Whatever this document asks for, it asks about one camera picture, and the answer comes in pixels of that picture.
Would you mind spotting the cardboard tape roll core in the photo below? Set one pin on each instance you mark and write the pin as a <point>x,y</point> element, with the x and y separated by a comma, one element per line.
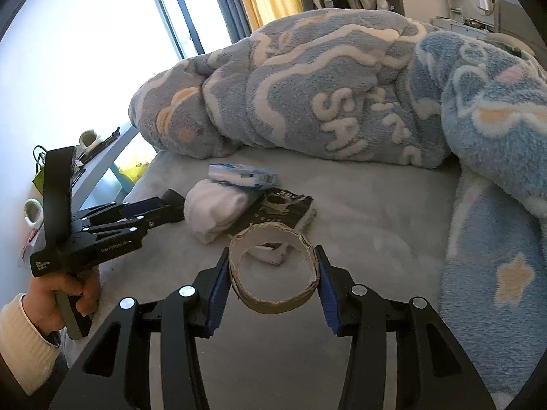
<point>273,304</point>

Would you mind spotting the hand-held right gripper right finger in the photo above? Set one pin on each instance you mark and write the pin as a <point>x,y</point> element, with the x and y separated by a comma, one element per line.
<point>328,299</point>

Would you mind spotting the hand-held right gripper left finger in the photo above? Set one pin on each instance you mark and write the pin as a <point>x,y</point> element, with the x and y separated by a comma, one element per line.
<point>216,294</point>

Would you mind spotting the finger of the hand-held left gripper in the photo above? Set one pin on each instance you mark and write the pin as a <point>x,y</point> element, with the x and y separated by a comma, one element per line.
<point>119,228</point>
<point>141,208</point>

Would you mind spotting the grey bed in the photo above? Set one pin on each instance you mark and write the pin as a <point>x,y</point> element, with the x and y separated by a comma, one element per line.
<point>384,222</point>

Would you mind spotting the grey curtain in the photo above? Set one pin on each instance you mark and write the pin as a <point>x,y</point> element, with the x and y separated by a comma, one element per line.
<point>226,0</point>

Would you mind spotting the person's left hand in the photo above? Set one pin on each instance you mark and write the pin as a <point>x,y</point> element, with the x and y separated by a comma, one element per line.
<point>47,303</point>

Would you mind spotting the blue patterned fleece blanket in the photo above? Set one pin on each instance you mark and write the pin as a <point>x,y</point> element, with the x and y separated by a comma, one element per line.
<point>342,85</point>

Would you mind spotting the green tote bag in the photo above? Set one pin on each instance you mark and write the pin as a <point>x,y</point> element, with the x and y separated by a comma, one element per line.
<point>39,179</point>

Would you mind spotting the red packet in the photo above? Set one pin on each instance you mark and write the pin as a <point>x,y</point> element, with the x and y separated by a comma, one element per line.
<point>29,243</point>

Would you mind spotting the sliding glass door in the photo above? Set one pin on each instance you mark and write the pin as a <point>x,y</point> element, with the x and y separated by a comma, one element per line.
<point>171,8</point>

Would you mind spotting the grey bed headboard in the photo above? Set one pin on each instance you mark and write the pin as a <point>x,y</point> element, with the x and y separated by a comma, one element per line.
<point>525,21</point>

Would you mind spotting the grey low table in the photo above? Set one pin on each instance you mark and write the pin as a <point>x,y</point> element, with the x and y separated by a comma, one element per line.
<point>102,166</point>

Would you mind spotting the beige pillow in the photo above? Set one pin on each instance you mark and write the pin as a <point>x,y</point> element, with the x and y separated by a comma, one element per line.
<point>510,45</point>

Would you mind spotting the white vanity table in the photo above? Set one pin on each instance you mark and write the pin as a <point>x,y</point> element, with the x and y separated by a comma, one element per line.
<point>453,21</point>

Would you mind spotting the dark wooden sticks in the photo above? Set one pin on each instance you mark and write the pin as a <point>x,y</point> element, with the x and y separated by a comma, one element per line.
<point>100,145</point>

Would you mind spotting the green and white slipper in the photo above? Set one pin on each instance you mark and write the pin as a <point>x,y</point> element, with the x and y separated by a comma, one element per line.
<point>89,141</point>
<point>34,212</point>

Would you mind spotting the blue and white packet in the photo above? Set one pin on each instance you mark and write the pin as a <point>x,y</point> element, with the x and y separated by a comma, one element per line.
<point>243,175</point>

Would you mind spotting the yellow plastic bag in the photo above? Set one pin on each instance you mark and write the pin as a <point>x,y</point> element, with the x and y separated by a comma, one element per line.
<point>134,170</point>

